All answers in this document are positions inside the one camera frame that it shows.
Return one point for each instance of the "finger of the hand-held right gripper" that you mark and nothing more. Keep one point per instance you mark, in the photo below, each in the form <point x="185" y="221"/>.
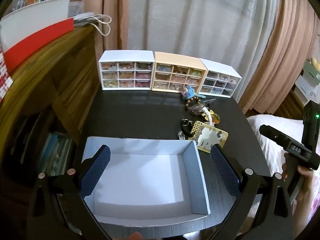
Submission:
<point x="275" y="135"/>

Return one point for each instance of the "yellow checkered name card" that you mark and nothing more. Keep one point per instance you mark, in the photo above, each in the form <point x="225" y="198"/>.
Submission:
<point x="210" y="137"/>

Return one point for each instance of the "white figure toy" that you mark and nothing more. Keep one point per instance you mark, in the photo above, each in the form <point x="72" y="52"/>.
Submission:
<point x="207" y="115"/>

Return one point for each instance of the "orange crochet fruit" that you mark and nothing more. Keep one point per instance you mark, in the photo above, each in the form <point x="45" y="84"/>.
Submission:
<point x="216" y="118"/>

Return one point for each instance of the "pale blue cardboard box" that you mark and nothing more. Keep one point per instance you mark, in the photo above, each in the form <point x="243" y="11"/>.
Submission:
<point x="140" y="180"/>

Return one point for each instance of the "stack of cardboard boxes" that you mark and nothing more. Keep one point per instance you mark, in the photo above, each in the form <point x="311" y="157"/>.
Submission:
<point x="308" y="82"/>

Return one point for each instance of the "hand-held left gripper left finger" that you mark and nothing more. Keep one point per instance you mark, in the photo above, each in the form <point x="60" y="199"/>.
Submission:
<point x="95" y="172"/>

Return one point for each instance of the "person's left hand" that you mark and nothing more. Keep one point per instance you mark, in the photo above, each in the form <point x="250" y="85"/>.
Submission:
<point x="134" y="236"/>

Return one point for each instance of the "wooden dresser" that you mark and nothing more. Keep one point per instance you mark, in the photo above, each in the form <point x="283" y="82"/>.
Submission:
<point x="50" y="80"/>

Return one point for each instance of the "person's right hand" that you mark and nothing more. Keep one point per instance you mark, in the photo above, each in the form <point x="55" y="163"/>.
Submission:
<point x="305" y="180"/>

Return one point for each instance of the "white organizer with dark beads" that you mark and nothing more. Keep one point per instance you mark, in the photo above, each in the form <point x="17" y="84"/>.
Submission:
<point x="220" y="81"/>

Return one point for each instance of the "beige nine-drawer bead organizer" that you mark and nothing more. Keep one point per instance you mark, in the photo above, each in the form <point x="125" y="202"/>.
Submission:
<point x="177" y="77"/>

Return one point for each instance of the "yellow plush toy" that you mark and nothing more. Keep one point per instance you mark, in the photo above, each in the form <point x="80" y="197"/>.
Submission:
<point x="315" y="63"/>

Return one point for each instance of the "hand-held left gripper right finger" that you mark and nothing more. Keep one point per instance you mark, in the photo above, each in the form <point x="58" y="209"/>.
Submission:
<point x="225" y="172"/>

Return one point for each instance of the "red checkered box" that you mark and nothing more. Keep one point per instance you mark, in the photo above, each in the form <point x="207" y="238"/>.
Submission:
<point x="4" y="75"/>

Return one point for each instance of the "white nine-drawer bead organizer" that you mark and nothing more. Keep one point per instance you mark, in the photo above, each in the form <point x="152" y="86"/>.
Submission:
<point x="126" y="75"/>

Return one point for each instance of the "clear plastic trinket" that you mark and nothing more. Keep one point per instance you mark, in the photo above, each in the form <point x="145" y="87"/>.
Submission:
<point x="181" y="136"/>

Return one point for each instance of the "pink curtain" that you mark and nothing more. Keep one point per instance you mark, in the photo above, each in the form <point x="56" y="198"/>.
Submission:
<point x="110" y="12"/>
<point x="285" y="62"/>

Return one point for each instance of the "white sheer curtain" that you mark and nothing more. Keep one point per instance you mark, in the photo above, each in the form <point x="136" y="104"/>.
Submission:
<point x="200" y="17"/>

